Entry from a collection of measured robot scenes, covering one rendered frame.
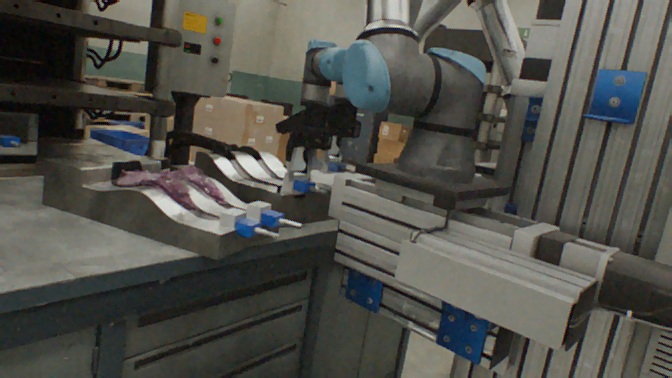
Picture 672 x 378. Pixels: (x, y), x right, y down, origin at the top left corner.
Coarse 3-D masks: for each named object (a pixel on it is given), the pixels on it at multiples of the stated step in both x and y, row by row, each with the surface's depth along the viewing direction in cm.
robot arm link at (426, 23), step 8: (424, 0) 132; (432, 0) 130; (440, 0) 129; (448, 0) 129; (456, 0) 130; (424, 8) 131; (432, 8) 130; (440, 8) 130; (448, 8) 130; (424, 16) 131; (432, 16) 131; (440, 16) 131; (416, 24) 132; (424, 24) 131; (432, 24) 132; (416, 32) 132; (424, 32) 133
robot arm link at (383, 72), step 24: (384, 0) 86; (408, 0) 89; (384, 24) 84; (408, 24) 88; (360, 48) 83; (384, 48) 83; (408, 48) 84; (360, 72) 83; (384, 72) 81; (408, 72) 83; (432, 72) 85; (360, 96) 84; (384, 96) 83; (408, 96) 84
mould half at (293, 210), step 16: (208, 160) 143; (224, 160) 145; (240, 160) 149; (272, 160) 160; (208, 176) 144; (224, 176) 139; (240, 176) 142; (256, 176) 146; (240, 192) 135; (256, 192) 131; (272, 192) 127; (272, 208) 127; (288, 208) 128; (304, 208) 133; (320, 208) 139
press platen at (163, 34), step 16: (0, 0) 137; (16, 0) 140; (32, 16) 144; (48, 16) 147; (64, 16) 151; (80, 16) 154; (96, 16) 158; (112, 32) 163; (128, 32) 166; (144, 32) 167; (160, 32) 168; (176, 32) 171; (112, 48) 212; (176, 48) 175; (96, 64) 222
